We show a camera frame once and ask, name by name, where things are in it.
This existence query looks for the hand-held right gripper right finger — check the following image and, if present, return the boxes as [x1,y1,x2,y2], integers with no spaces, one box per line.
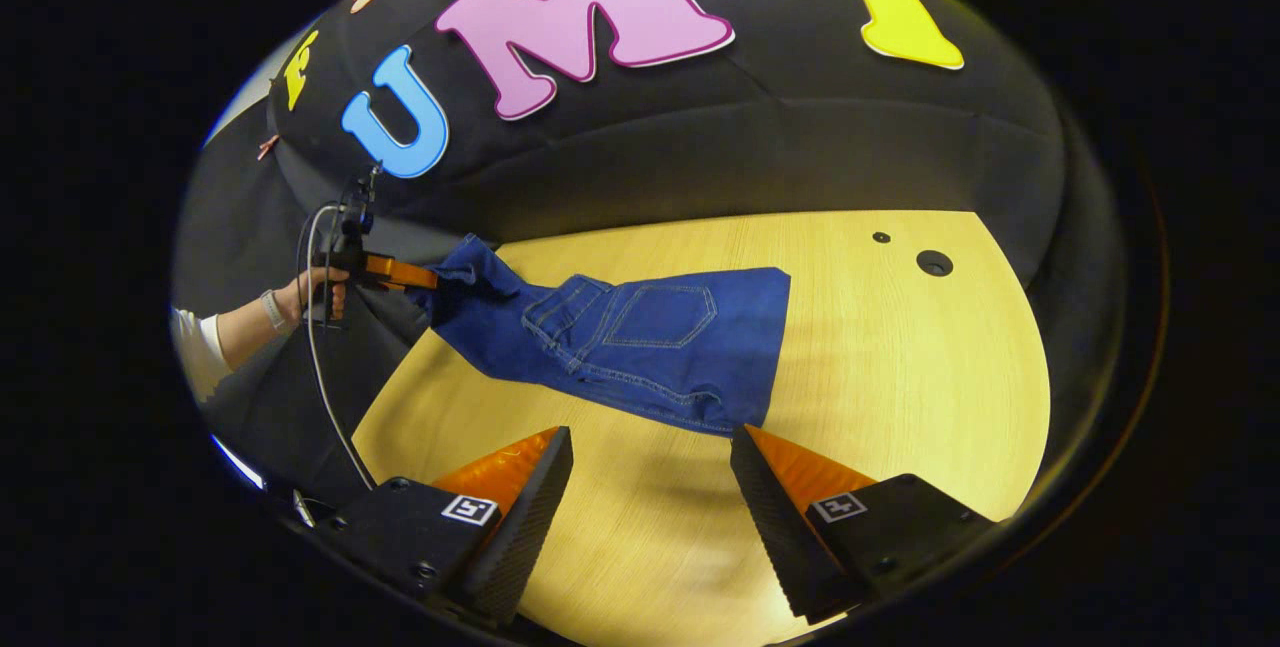
[729,423,998,625]

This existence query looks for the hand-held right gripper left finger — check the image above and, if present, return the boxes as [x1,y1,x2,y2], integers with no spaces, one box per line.
[320,425,575,626]

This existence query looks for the blue jeans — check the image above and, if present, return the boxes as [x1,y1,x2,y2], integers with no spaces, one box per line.
[405,233,792,438]

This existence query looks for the black backdrop cloth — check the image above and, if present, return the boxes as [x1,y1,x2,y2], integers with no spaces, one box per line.
[170,0,1126,528]

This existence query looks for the thin gripper cable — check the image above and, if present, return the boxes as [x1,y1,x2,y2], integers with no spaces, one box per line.
[296,189,379,490]

